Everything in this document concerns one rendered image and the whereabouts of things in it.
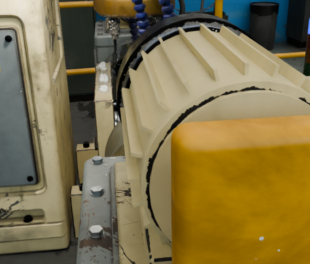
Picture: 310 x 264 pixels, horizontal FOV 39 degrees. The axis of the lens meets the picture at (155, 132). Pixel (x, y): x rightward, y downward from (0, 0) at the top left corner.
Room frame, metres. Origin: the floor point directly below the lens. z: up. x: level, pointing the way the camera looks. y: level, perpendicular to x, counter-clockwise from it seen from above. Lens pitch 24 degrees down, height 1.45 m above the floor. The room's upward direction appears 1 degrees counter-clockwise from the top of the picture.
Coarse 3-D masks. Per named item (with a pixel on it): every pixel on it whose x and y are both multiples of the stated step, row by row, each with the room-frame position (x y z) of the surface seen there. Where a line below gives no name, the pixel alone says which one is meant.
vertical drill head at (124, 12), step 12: (96, 0) 0.96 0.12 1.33; (108, 0) 0.94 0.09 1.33; (120, 0) 0.93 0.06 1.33; (144, 0) 0.92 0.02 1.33; (156, 0) 0.93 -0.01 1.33; (108, 12) 0.94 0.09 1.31; (120, 12) 0.92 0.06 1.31; (132, 12) 0.92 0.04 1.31; (156, 12) 0.93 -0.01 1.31; (108, 24) 1.04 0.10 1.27
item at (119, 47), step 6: (126, 42) 1.35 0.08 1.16; (120, 48) 1.31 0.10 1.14; (126, 48) 1.28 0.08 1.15; (120, 54) 1.24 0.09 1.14; (108, 60) 1.33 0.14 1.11; (114, 60) 1.24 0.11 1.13; (120, 60) 1.22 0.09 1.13; (114, 66) 1.22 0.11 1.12; (114, 72) 1.21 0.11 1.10; (114, 78) 1.21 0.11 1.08; (114, 84) 1.21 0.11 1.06; (114, 90) 1.21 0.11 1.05; (114, 96) 1.21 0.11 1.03
